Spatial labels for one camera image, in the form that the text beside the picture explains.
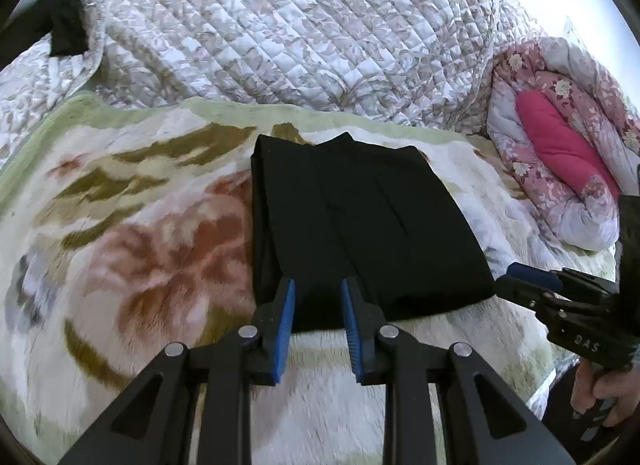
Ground pink pillow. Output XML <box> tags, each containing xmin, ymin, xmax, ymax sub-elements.
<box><xmin>516</xmin><ymin>91</ymin><xmax>621</xmax><ymax>202</ymax></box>

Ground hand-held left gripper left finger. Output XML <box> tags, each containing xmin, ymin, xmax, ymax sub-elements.
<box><xmin>57</xmin><ymin>278</ymin><xmax>296</xmax><ymax>465</ymax></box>

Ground black pants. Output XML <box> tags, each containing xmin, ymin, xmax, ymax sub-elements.
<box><xmin>250</xmin><ymin>131</ymin><xmax>497</xmax><ymax>335</ymax></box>

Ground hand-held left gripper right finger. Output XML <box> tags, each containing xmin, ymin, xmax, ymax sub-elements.
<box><xmin>340</xmin><ymin>277</ymin><xmax>577</xmax><ymax>465</ymax></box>

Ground person's dark clothing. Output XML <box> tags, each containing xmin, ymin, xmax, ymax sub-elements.
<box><xmin>542</xmin><ymin>367</ymin><xmax>640</xmax><ymax>465</ymax></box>

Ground quilted leaf-print bedspread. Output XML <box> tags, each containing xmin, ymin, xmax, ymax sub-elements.
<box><xmin>0</xmin><ymin>0</ymin><xmax>547</xmax><ymax>156</ymax></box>

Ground floral plush blanket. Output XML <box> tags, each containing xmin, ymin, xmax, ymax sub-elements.
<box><xmin>0</xmin><ymin>95</ymin><xmax>619</xmax><ymax>465</ymax></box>

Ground person's right hand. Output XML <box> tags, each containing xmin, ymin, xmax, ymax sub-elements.
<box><xmin>570</xmin><ymin>361</ymin><xmax>640</xmax><ymax>429</ymax></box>

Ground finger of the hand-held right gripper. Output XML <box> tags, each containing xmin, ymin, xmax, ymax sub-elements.
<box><xmin>506</xmin><ymin>264</ymin><xmax>564</xmax><ymax>294</ymax></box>
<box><xmin>494</xmin><ymin>277</ymin><xmax>552</xmax><ymax>317</ymax></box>

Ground pink floral comforter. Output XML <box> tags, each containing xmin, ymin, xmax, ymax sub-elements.
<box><xmin>487</xmin><ymin>37</ymin><xmax>640</xmax><ymax>252</ymax></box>

